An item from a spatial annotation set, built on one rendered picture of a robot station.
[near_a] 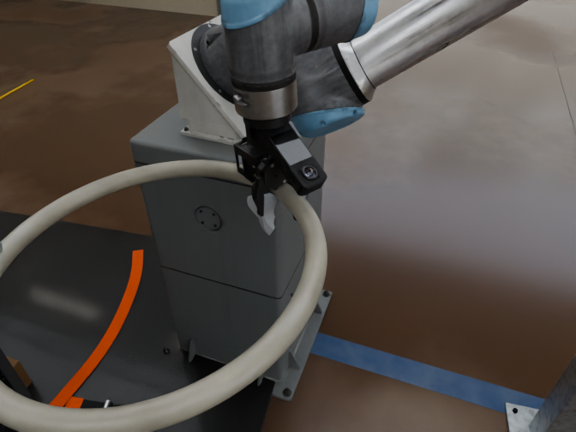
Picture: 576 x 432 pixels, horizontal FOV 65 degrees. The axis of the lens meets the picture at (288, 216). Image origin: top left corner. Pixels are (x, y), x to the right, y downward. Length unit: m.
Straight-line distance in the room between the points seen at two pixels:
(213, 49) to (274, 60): 0.50
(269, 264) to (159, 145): 0.41
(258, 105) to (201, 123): 0.51
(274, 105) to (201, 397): 0.37
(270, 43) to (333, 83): 0.36
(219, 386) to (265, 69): 0.38
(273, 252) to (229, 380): 0.70
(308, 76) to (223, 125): 0.25
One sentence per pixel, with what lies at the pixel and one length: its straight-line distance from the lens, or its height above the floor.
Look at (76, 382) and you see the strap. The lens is 1.75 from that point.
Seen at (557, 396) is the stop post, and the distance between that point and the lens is 1.52.
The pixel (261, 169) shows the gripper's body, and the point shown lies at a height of 1.03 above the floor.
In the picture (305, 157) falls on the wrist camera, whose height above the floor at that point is 1.05.
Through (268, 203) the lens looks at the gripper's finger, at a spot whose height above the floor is 0.96.
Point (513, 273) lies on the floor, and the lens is 2.17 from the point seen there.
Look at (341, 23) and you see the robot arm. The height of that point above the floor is 1.21.
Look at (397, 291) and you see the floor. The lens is 1.92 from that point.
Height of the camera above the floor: 1.38
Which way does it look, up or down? 38 degrees down
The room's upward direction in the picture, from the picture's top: straight up
